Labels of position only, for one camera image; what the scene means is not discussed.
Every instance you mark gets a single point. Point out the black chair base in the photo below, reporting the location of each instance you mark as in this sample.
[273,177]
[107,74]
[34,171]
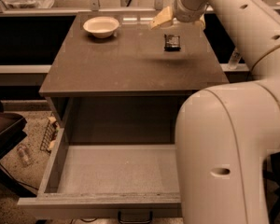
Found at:
[274,175]

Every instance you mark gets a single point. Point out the clear plastic water bottle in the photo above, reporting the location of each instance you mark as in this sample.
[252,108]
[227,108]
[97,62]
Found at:
[234,59]

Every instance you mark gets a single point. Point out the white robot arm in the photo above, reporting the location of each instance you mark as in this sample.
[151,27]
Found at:
[223,134]

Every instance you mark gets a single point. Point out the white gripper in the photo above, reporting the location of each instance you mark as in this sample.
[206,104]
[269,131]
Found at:
[183,10]

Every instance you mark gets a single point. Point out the grey cabinet with glossy top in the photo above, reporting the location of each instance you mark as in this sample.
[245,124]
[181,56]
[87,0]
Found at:
[126,89]

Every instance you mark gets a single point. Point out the open grey top drawer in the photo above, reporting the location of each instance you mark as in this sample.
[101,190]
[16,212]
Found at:
[126,181]

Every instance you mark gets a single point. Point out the crushed plastic bottle on floor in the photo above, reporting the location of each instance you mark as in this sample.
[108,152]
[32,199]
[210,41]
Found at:
[24,154]

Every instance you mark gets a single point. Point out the white ceramic bowl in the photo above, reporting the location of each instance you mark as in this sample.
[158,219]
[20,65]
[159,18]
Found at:
[101,27]

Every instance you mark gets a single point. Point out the black drawer handle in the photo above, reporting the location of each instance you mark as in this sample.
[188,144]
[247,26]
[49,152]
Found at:
[134,219]

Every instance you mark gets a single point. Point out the wire basket on floor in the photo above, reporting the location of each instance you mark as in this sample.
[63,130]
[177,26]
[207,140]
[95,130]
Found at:
[50,135]

